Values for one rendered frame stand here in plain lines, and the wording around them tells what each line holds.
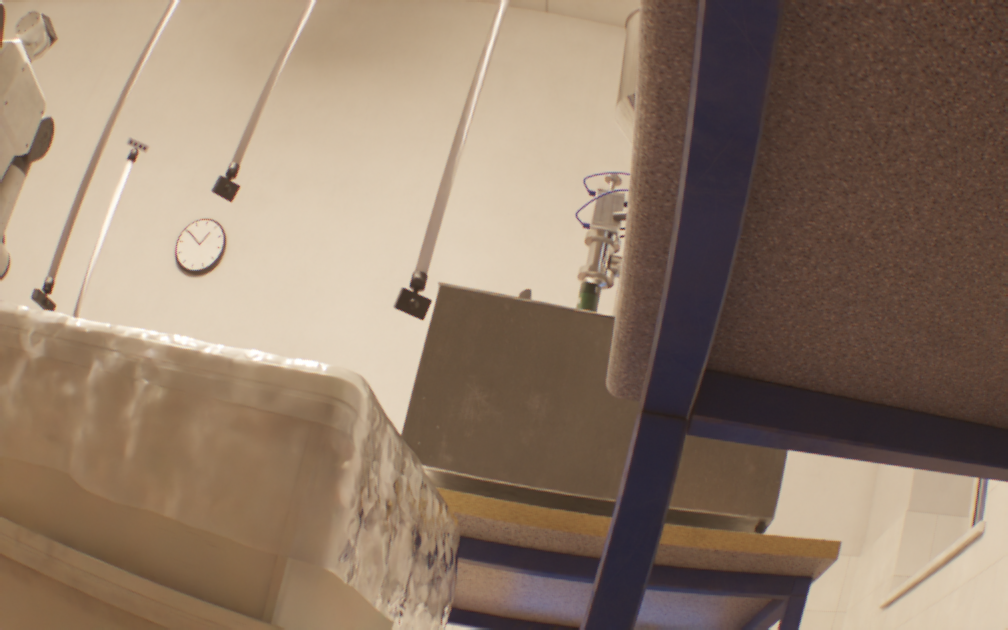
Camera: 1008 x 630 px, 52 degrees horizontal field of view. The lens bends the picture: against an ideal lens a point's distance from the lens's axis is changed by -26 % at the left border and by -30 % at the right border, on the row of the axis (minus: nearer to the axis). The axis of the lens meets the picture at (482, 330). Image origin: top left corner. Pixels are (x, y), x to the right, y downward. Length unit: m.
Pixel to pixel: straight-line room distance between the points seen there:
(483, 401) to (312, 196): 4.71
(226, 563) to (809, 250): 0.54
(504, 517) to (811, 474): 4.40
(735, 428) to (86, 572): 0.57
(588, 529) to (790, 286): 0.70
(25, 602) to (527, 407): 0.81
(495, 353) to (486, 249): 4.44
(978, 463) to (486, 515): 0.71
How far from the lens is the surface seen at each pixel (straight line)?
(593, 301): 1.97
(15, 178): 2.32
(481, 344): 1.64
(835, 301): 0.85
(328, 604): 1.13
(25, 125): 2.18
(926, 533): 5.03
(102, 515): 1.11
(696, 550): 1.50
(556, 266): 6.03
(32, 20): 2.24
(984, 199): 0.71
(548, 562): 1.58
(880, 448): 1.00
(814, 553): 1.51
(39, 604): 1.12
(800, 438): 0.98
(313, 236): 6.18
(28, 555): 1.11
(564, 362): 1.63
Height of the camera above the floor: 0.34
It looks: 23 degrees up
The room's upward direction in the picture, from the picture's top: 14 degrees clockwise
